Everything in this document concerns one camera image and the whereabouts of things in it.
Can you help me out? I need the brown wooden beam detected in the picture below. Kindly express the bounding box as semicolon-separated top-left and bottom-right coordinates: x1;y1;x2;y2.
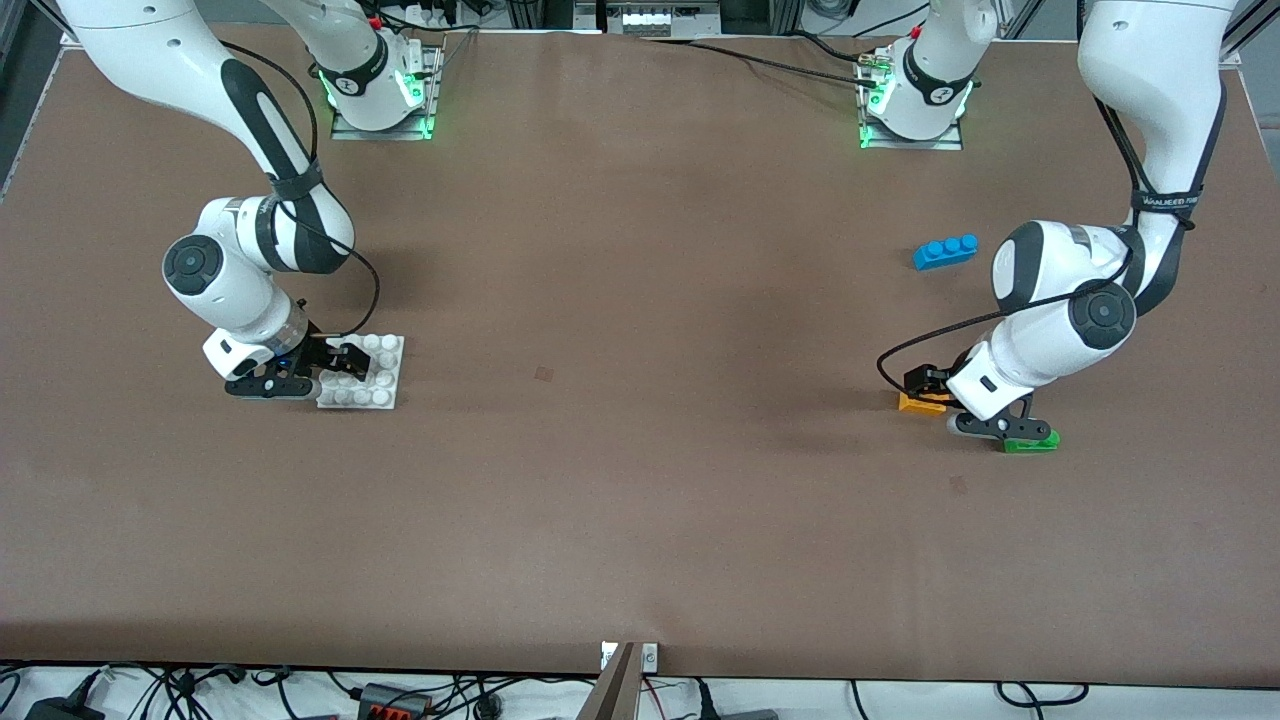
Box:
575;642;641;720

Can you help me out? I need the black arm strap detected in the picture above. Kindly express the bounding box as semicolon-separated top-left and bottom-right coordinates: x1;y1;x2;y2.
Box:
1132;185;1201;231
268;165;326;203

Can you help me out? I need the blue three-stud block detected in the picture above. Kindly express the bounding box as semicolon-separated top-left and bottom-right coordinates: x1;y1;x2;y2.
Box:
912;234;981;272

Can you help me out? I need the black right arm strap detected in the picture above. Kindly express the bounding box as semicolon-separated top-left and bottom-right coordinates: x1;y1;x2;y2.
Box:
268;165;326;203

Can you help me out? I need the black power adapter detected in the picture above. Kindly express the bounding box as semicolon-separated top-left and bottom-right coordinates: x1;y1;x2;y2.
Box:
25;697;106;720

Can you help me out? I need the black left arm strap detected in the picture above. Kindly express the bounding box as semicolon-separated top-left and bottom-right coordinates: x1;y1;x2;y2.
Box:
1132;185;1201;231

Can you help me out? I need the long black table cable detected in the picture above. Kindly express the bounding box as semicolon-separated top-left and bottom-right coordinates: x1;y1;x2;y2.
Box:
640;36;881;86

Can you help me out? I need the white studded base plate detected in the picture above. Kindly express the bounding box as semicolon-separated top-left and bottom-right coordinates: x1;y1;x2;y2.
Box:
317;333;405;411

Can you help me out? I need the black box with orange levers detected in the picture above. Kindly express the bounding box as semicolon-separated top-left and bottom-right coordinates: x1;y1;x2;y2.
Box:
357;683;433;720

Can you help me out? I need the white power strip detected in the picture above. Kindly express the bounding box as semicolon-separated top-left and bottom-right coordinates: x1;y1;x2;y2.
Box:
598;0;723;37

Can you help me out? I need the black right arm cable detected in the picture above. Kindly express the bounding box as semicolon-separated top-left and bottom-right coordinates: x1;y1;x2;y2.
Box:
220;40;383;341

